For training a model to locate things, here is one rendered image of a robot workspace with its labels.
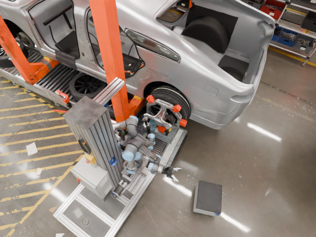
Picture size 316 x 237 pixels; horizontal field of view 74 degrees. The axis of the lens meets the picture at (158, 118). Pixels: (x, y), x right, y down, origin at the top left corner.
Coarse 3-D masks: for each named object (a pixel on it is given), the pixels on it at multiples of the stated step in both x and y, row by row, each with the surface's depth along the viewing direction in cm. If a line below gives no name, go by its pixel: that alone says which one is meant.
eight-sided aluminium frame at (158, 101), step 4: (156, 100) 294; (160, 100) 292; (148, 104) 305; (152, 104) 300; (160, 104) 291; (164, 104) 288; (168, 104) 289; (148, 108) 312; (168, 108) 288; (172, 108) 287; (148, 112) 321; (176, 112) 295; (176, 116) 294; (180, 116) 295; (180, 120) 300; (176, 124) 309
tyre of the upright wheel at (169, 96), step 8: (160, 88) 302; (168, 88) 297; (160, 96) 291; (168, 96) 288; (176, 96) 291; (184, 96) 298; (176, 104) 288; (184, 104) 296; (152, 112) 332; (184, 112) 295
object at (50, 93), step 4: (16, 76) 405; (20, 80) 408; (24, 80) 399; (24, 84) 411; (28, 84) 403; (36, 84) 395; (36, 88) 400; (40, 88) 391; (44, 88) 390; (44, 92) 395; (48, 92) 386; (52, 92) 386; (52, 96) 393; (56, 96) 384; (60, 96) 381; (60, 100) 388; (72, 104) 377; (112, 120) 357
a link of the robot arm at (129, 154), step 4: (128, 144) 215; (132, 144) 214; (128, 148) 212; (132, 148) 212; (136, 148) 216; (124, 152) 210; (128, 152) 209; (132, 152) 211; (124, 156) 211; (128, 156) 208; (132, 156) 210; (128, 160) 214; (132, 160) 224; (128, 164) 232; (132, 164) 231; (136, 164) 245; (128, 168) 241; (132, 168) 241; (136, 168) 248; (128, 172) 247; (132, 172) 243
